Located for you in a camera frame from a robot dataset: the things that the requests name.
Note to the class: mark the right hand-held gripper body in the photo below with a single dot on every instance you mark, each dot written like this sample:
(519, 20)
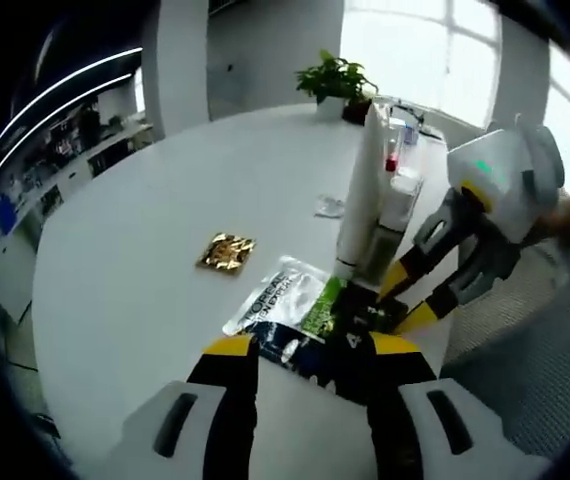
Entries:
(505, 170)

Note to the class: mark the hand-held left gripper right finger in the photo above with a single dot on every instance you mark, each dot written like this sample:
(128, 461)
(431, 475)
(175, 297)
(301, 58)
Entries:
(440, 435)

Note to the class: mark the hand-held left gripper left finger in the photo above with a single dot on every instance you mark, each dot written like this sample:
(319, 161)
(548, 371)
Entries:
(190, 435)

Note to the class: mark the silver skincare bottle square label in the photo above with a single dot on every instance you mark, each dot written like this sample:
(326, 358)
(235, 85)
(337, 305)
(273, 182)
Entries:
(390, 250)

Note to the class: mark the white skincare tube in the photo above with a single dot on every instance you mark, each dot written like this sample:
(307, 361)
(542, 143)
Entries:
(362, 200)

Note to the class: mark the white skincare sachet blue label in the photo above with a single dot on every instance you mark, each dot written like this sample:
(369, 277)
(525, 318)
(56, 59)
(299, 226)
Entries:
(331, 206)

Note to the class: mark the black green skincare sachet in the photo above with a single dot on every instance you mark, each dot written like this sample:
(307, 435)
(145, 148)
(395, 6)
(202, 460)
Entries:
(290, 300)

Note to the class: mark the gold skincare sachet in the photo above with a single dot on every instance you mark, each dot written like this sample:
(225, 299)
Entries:
(225, 252)

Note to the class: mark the blue storage bin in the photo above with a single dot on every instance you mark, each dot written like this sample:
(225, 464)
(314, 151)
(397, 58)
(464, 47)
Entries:
(1, 215)

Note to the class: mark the blue white tissue box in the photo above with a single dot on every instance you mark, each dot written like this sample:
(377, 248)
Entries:
(410, 136)

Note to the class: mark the dark red plant pot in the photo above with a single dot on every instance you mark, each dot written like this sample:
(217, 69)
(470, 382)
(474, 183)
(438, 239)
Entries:
(357, 112)

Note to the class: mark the window with white frames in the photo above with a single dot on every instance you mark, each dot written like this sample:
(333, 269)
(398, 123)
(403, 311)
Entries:
(415, 50)

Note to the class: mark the green plant white pot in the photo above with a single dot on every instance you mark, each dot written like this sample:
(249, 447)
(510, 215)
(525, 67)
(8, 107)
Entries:
(332, 75)

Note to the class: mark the white office workbench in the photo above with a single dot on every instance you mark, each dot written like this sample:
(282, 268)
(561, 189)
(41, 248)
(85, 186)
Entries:
(115, 145)

